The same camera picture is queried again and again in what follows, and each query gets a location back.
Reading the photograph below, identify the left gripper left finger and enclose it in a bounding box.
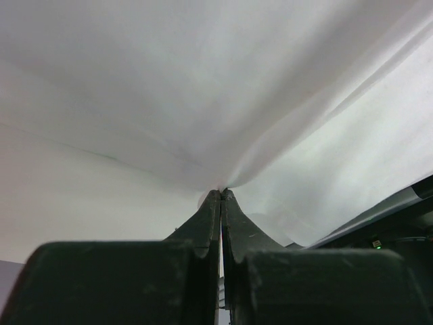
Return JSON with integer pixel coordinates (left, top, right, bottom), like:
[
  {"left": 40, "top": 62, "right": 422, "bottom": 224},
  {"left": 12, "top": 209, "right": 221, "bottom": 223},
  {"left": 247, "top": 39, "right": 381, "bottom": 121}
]
[{"left": 6, "top": 190, "right": 221, "bottom": 324}]

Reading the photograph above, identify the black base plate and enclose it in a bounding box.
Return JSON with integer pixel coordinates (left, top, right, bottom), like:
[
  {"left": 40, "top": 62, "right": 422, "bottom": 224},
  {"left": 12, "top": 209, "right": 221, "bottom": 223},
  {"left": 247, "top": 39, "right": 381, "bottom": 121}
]
[{"left": 304, "top": 174, "right": 433, "bottom": 261}]

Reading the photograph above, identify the white t shirt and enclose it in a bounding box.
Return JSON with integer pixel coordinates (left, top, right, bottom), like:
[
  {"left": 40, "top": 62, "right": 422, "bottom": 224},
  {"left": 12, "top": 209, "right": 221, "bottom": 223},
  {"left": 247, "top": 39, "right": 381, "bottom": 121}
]
[{"left": 1, "top": 1, "right": 432, "bottom": 259}]

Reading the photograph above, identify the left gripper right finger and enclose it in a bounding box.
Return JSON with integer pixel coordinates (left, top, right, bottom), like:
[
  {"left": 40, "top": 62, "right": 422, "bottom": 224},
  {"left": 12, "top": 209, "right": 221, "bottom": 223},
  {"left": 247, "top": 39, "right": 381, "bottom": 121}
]
[{"left": 221, "top": 190, "right": 432, "bottom": 324}]

